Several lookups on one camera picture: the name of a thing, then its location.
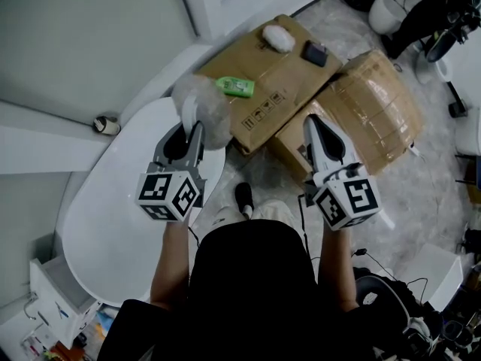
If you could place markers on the white bath sponge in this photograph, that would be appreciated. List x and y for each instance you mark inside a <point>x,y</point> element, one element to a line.
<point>279,38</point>
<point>210,107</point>

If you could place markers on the person's black t-shirt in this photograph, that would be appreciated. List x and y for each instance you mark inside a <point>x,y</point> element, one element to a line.
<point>251,295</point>

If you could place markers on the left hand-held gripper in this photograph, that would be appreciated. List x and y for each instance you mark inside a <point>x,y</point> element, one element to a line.
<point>165,194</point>

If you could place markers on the white bathtub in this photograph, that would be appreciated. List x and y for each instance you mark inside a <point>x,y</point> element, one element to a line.
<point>120,216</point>

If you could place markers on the black round seat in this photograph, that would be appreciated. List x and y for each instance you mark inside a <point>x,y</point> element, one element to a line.
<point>379,299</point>

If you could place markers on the white cabinet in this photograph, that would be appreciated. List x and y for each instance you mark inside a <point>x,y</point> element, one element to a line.
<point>56,288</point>

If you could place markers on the person's left forearm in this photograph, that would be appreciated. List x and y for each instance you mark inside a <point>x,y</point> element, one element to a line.
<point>171,261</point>

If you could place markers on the tape-wrapped cardboard box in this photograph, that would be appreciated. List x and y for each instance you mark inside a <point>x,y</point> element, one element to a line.
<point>372,111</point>

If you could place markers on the person's right forearm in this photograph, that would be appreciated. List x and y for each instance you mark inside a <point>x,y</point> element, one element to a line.
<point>336,269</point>

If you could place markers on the white box stool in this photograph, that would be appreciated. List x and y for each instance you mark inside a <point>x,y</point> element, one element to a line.
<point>436,273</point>

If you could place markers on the green plastic bottle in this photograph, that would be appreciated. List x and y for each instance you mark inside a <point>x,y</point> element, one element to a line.
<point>236,87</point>

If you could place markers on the black wallet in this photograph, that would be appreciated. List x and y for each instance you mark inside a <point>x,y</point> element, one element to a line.
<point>315,53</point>

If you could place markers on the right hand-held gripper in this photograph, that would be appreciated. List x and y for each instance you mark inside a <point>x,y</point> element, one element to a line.
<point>349,201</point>

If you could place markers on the black floor stand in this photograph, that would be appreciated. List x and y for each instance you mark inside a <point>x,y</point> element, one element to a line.
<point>457,107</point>

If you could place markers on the chrome faucet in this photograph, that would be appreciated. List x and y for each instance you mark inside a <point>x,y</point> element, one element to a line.
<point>31,307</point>

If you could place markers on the large flat cardboard box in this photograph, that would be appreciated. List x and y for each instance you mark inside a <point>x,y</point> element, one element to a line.
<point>270,85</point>

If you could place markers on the white toilet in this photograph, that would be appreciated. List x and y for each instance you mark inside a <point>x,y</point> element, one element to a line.
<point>391,6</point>

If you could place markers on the blue pliers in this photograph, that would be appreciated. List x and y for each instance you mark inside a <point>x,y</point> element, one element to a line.
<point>60,310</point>

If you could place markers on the person's beige shorts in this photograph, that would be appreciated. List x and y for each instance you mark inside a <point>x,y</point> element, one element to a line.
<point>274,211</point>

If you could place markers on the blue and orange toy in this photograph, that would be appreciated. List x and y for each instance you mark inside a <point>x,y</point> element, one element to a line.
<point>103,320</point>

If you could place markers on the person's right shoe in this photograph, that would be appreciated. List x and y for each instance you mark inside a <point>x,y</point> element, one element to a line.
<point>244,196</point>

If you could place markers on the white plug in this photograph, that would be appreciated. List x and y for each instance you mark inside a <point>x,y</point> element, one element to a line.
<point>413,151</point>

